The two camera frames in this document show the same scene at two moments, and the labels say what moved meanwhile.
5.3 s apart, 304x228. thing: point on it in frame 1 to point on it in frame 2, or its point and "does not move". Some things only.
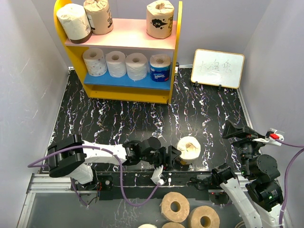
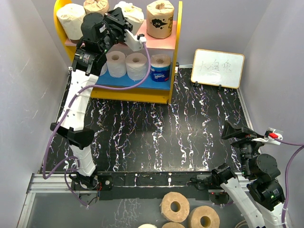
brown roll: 159,19 does not move
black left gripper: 168,157 to 116,17
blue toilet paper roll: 159,65 does not move
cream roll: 75,22 does not move
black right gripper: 246,135 does not move
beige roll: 190,147 to 133,14
